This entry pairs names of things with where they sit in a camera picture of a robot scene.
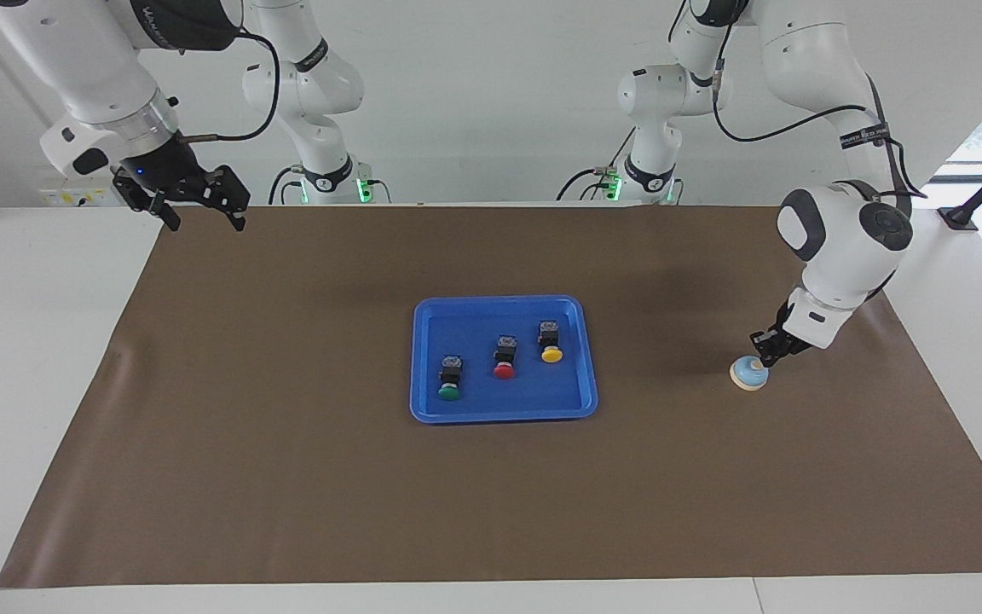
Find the red push button switch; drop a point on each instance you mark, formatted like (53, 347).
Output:
(504, 372)

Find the green push button switch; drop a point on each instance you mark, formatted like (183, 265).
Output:
(448, 393)

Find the white wall socket box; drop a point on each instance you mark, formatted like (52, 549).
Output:
(73, 198)

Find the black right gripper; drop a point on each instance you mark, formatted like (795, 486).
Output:
(171, 170)

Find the brown table mat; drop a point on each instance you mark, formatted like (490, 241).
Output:
(542, 495)

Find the yellow push button switch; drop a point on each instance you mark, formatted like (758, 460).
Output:
(551, 356)

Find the light blue desk bell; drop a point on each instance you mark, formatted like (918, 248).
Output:
(745, 377)

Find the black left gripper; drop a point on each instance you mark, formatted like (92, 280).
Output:
(785, 337)

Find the blue plastic tray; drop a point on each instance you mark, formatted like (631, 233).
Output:
(474, 405)

